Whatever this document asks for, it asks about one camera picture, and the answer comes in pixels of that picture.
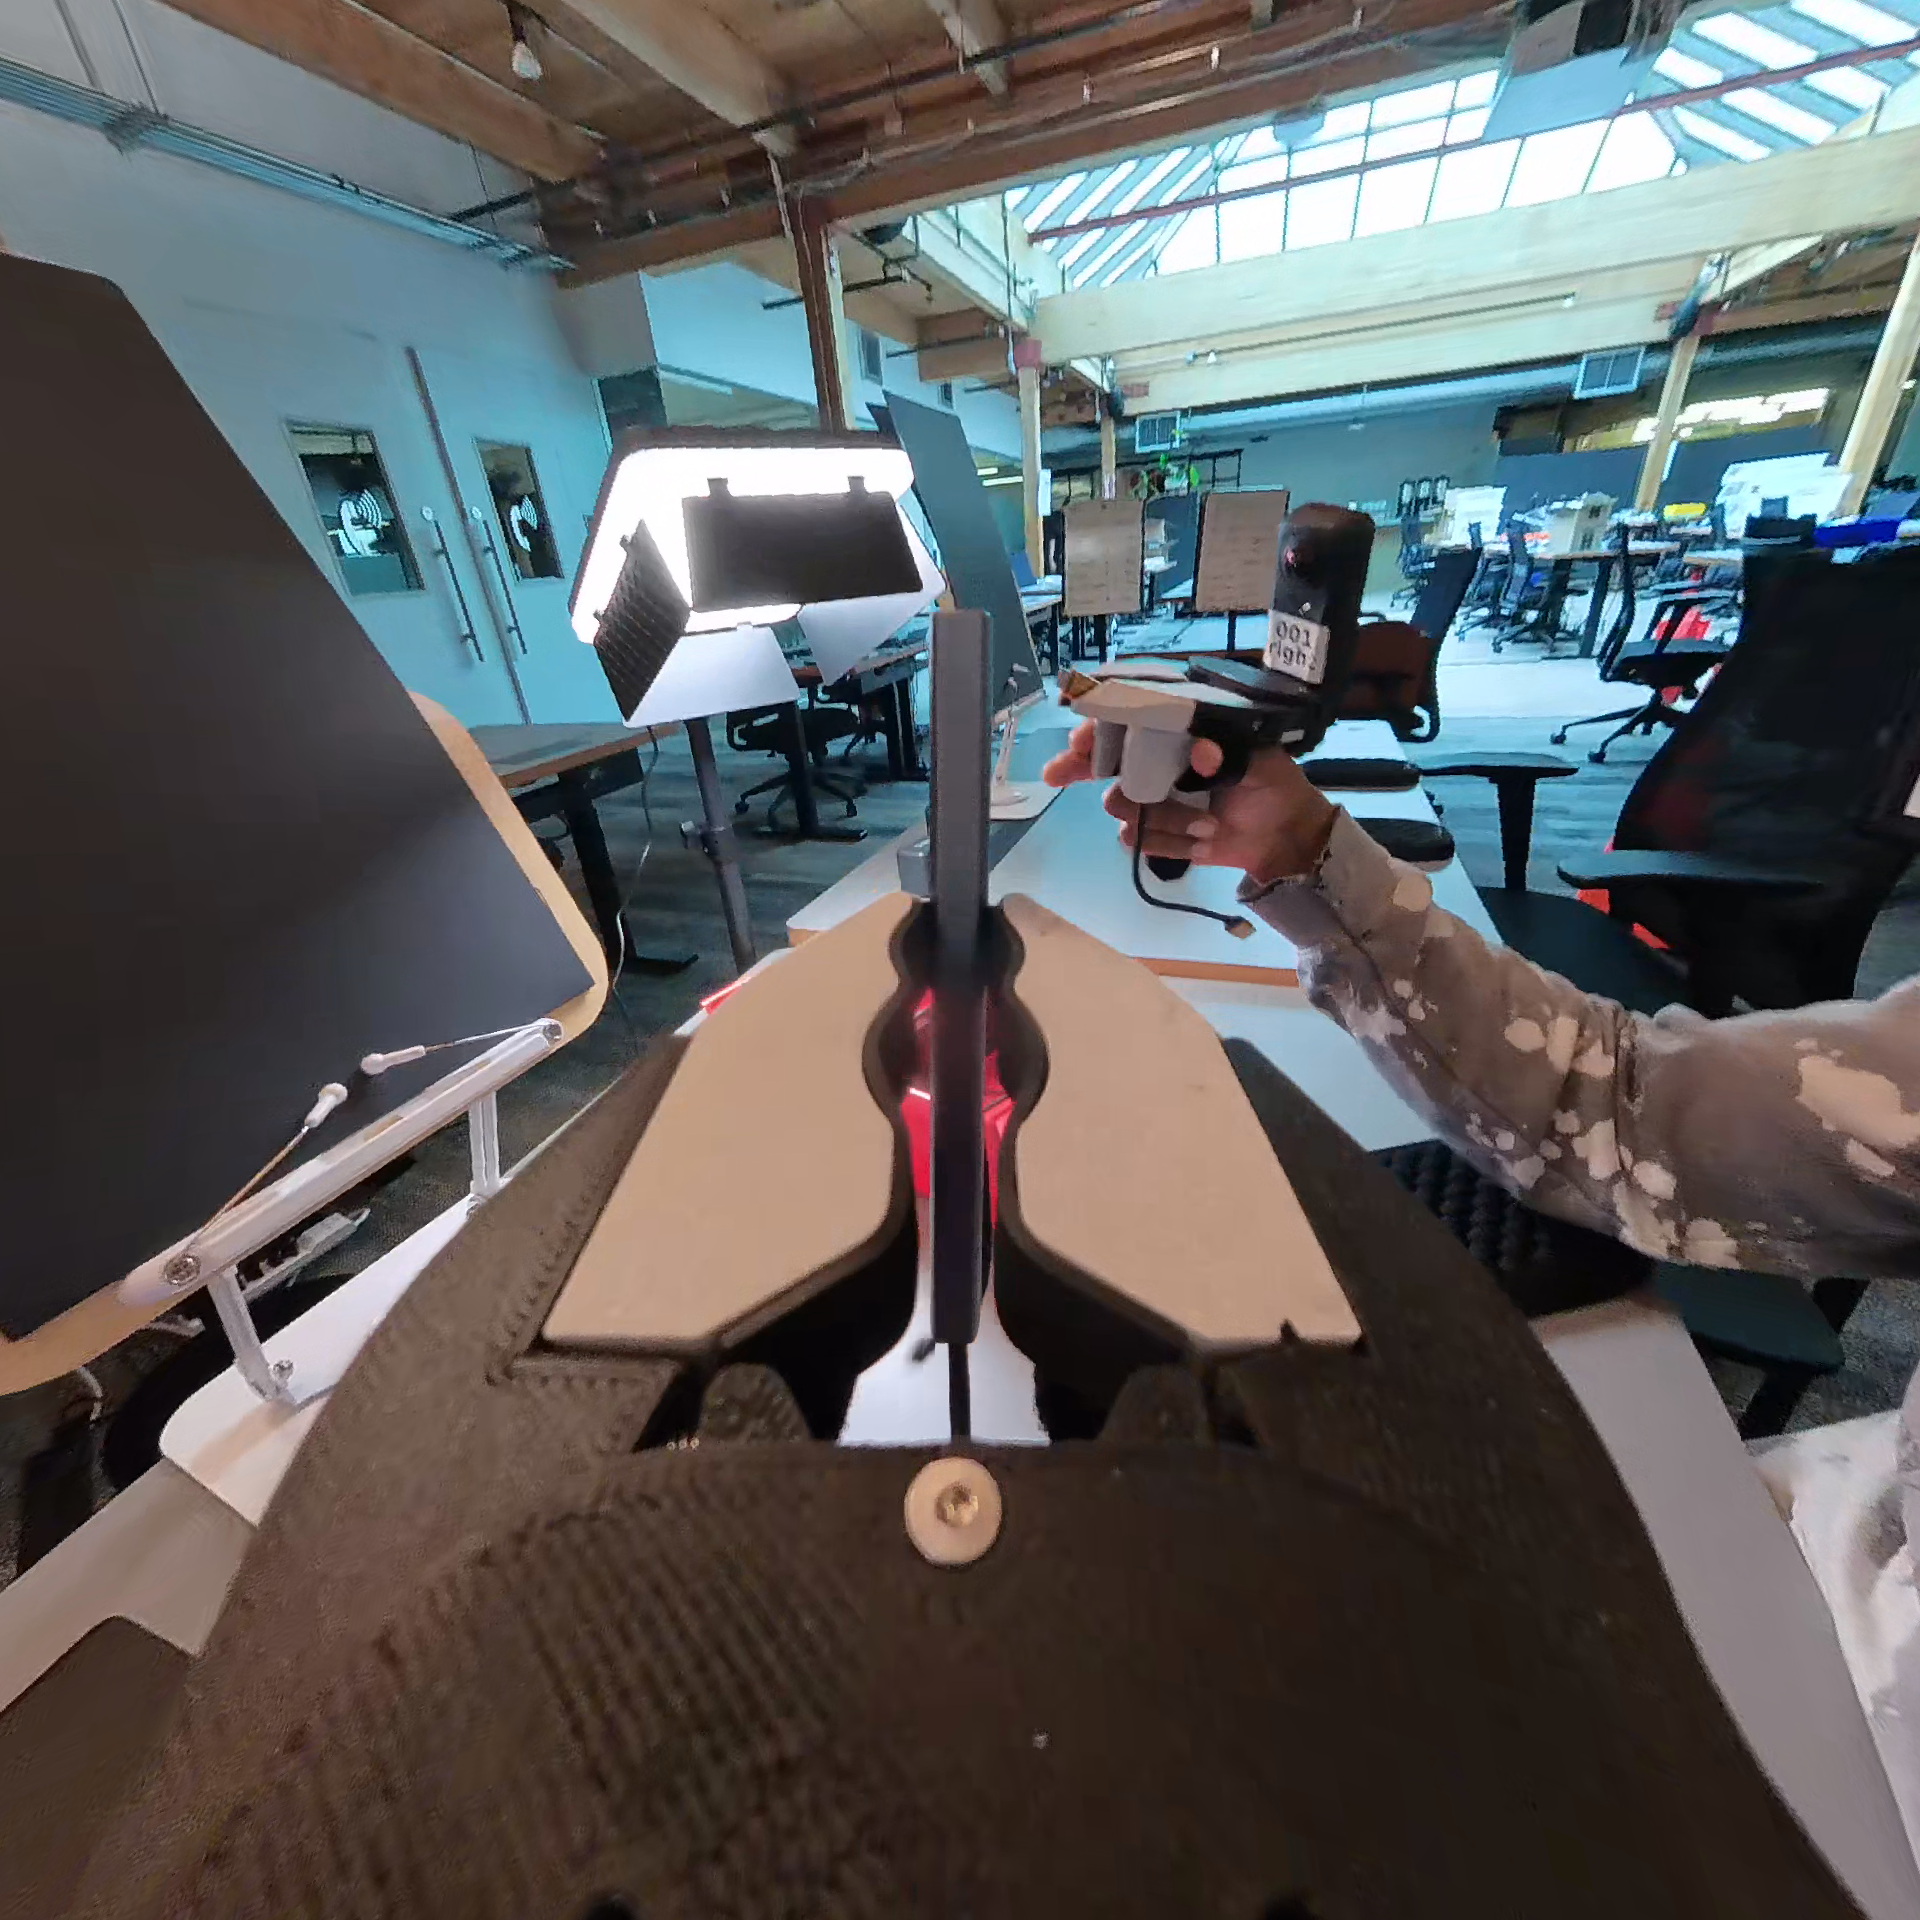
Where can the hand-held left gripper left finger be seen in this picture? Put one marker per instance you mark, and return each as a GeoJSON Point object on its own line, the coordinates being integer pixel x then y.
{"type": "Point", "coordinates": [750, 1172]}

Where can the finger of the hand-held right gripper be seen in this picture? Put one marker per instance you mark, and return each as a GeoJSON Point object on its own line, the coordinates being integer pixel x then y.
{"type": "Point", "coordinates": [1173, 757]}
{"type": "Point", "coordinates": [1123, 751]}

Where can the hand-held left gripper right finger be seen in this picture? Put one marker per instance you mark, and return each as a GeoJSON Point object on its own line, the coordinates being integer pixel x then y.
{"type": "Point", "coordinates": [1171, 1185]}

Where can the red plastic bin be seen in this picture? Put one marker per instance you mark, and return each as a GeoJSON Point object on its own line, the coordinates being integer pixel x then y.
{"type": "Point", "coordinates": [1001, 1102]}

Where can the person's right forearm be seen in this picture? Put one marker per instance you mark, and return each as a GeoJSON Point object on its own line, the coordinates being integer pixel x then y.
{"type": "Point", "coordinates": [1576, 1080]}

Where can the person's right hand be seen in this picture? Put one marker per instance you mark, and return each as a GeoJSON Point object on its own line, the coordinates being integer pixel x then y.
{"type": "Point", "coordinates": [1259, 819]}

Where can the handwritten whiteboard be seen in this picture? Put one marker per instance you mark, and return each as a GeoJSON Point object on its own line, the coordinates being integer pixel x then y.
{"type": "Point", "coordinates": [1102, 558]}
{"type": "Point", "coordinates": [1242, 549]}

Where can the black textured wrist pad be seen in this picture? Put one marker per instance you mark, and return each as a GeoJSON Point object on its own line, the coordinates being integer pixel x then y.
{"type": "Point", "coordinates": [1499, 1245]}

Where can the white board stand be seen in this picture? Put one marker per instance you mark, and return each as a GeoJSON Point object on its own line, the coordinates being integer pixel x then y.
{"type": "Point", "coordinates": [346, 1149]}

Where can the studio light on stand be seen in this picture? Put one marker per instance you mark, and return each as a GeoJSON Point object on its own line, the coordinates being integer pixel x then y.
{"type": "Point", "coordinates": [750, 465]}

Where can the black board with wooden edge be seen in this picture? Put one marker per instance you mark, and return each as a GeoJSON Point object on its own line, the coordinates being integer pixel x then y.
{"type": "Point", "coordinates": [224, 751]}

